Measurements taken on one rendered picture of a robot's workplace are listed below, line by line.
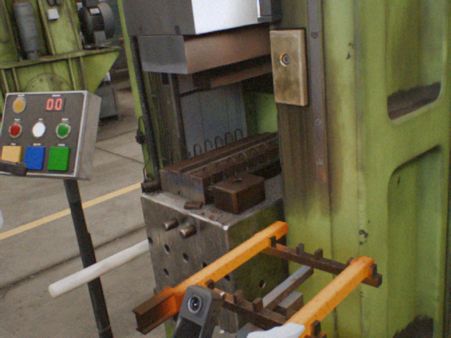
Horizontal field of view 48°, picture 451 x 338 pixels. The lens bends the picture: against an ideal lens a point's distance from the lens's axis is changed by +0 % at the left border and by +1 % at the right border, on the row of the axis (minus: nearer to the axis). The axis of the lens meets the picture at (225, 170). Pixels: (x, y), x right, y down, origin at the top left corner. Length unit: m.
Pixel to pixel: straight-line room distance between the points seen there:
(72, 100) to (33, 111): 0.16
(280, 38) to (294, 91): 0.12
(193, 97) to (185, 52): 0.38
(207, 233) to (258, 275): 0.19
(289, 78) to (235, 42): 0.24
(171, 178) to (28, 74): 4.70
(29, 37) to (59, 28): 0.39
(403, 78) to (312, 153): 0.32
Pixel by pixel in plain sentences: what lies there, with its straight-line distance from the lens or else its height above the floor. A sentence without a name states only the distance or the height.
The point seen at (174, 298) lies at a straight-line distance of 0.99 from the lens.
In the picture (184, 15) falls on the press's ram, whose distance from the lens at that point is 1.26.
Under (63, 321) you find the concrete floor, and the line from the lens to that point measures 2.75.
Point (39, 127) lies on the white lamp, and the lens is 1.78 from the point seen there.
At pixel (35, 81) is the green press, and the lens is 6.07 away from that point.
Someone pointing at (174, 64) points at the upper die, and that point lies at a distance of 1.32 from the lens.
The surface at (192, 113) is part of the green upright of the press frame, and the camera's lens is 1.64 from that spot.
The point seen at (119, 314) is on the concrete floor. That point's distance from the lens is 2.68.
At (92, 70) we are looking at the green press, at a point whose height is 0.69.
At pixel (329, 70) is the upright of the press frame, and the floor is 1.26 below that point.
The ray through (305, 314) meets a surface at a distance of 0.91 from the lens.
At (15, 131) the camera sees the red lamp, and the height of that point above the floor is 1.09.
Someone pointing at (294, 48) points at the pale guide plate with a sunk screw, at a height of 1.32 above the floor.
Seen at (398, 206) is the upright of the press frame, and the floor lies 0.85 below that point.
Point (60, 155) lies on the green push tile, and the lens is 1.70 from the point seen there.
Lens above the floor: 1.46
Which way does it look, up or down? 20 degrees down
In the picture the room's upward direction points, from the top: 7 degrees counter-clockwise
